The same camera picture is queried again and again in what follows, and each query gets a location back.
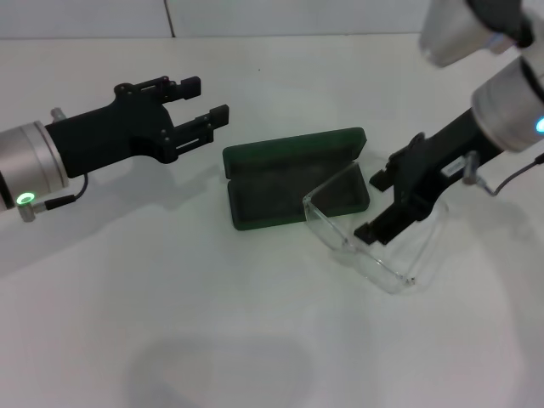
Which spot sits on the small silver left wrist stub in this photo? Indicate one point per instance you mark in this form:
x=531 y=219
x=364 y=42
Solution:
x=57 y=114

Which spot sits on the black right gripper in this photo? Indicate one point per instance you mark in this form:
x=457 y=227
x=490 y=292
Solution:
x=433 y=170

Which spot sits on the green glasses case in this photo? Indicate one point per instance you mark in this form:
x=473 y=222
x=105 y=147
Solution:
x=272 y=191

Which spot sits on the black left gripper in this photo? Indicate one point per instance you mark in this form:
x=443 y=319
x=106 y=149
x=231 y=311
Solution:
x=106 y=132

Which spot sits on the clear transparent glasses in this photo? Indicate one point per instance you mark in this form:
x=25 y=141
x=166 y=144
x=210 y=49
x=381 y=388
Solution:
x=340 y=242

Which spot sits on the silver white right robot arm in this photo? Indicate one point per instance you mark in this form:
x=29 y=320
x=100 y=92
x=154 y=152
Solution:
x=506 y=110

